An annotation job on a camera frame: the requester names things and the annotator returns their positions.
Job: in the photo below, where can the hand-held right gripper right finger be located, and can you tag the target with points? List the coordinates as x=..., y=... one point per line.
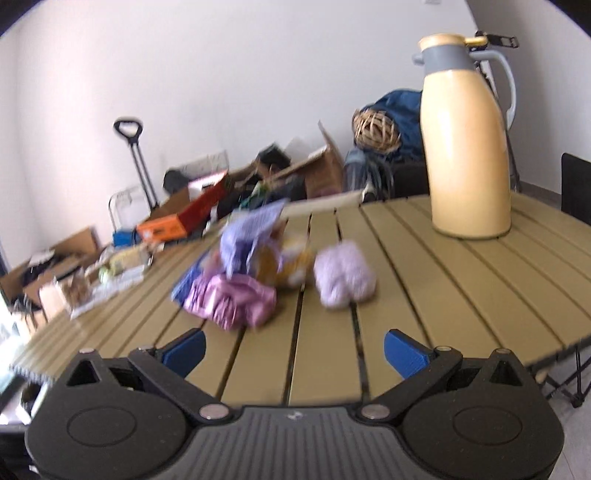
x=406, y=355

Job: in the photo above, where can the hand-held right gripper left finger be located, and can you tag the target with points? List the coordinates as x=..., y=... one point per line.
x=184, y=353

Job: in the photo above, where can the blue tissue pack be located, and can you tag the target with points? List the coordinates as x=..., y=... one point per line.
x=187, y=284

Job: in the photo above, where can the lilac fluffy ball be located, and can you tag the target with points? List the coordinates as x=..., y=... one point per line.
x=344, y=274

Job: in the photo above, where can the pink satin cloth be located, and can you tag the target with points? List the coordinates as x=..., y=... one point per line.
x=226, y=300

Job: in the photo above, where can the khaki folding table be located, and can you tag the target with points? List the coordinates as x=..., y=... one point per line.
x=415, y=286

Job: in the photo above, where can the printed paper sheet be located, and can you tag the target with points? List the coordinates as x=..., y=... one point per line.
x=115, y=288

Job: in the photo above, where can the small green bottle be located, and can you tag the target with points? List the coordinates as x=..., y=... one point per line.
x=104, y=273

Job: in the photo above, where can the clear jar with brown snacks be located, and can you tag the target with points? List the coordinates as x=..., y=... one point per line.
x=74, y=290

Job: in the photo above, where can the blue box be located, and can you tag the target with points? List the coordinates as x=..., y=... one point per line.
x=123, y=237

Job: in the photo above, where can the lilac printed packet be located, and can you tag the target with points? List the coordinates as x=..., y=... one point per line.
x=244, y=235

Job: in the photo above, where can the orange cardboard tray box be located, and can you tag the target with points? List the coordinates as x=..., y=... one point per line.
x=184, y=219

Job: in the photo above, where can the yellow paw plush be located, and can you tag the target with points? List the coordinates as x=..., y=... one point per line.
x=291, y=265

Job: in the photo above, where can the cardboard box with white flap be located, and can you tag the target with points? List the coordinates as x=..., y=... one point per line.
x=78, y=242

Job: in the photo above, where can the black bag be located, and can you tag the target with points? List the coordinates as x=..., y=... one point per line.
x=175, y=180

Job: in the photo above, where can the black suitcase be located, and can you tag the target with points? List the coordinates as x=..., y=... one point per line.
x=411, y=180

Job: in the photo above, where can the cardboard box with dark clutter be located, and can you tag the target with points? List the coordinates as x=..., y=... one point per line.
x=18, y=277

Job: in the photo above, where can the grey water bottle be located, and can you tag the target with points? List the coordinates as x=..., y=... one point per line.
x=355, y=173

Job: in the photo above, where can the black pouch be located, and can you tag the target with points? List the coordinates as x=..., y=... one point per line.
x=286, y=189

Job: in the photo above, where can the open cardboard box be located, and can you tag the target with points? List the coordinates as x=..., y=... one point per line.
x=323, y=170

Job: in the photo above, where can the beige thermos jug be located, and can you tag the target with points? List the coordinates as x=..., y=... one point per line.
x=466, y=161

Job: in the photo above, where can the woven rattan ball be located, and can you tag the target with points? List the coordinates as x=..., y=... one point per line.
x=376, y=129

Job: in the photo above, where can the blue bag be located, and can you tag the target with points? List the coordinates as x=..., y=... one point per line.
x=406, y=120

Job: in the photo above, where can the black folding chair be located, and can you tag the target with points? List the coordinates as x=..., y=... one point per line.
x=577, y=189

